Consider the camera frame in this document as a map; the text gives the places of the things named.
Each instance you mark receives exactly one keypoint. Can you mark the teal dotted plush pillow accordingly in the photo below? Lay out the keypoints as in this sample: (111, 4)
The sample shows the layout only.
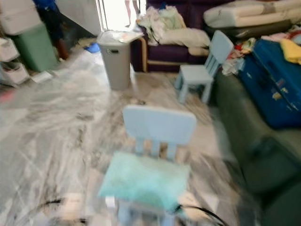
(143, 181)

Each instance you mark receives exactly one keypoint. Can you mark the purple fabric sofa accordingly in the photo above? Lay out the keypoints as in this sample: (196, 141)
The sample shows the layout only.
(169, 54)

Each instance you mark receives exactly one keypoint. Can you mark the green leather sofa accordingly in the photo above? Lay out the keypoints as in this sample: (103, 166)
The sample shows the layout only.
(263, 155)

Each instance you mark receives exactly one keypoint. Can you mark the white paper sheet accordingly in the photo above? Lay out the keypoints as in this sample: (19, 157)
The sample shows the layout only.
(41, 76)

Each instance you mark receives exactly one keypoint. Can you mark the green plastic bin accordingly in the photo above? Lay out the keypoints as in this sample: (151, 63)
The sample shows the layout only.
(35, 49)

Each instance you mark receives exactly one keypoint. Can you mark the white storage rack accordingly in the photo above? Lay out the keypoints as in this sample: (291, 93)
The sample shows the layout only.
(11, 28)

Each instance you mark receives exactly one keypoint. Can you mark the person in blue clothes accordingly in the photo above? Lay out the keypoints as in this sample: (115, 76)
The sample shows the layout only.
(49, 19)

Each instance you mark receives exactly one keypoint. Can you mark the small blue object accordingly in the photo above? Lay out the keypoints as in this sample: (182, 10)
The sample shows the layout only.
(93, 47)

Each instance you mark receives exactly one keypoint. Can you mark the grey plastic trash bin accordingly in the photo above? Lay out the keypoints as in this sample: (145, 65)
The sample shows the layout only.
(116, 66)

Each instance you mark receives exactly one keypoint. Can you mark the white papers stack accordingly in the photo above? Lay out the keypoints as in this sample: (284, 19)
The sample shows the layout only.
(122, 36)

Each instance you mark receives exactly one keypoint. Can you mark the light blue child chair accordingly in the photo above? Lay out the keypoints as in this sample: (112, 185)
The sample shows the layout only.
(195, 74)
(160, 125)

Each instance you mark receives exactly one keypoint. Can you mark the pastel clothes pile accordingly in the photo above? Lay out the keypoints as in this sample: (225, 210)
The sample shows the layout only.
(157, 21)

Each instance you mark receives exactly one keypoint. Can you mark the cream cushion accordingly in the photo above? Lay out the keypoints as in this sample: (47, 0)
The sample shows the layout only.
(186, 37)

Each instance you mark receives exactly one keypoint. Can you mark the colourful clothes pile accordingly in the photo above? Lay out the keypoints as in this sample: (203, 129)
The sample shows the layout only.
(240, 49)

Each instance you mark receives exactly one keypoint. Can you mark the beige folded mattress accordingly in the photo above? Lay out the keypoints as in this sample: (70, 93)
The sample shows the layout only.
(249, 14)

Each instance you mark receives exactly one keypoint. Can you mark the blue suitcase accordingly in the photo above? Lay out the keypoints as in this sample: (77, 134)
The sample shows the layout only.
(273, 84)

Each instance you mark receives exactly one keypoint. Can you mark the yellow cloth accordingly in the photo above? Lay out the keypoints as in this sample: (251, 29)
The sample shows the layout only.
(290, 51)

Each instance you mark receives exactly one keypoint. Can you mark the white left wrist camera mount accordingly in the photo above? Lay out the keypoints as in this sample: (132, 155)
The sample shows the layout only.
(73, 203)

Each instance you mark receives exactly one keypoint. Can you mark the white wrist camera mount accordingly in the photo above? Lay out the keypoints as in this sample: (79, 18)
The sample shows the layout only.
(73, 203)
(195, 205)

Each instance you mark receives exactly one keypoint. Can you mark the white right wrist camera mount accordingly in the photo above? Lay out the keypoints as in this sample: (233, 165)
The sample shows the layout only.
(195, 205)

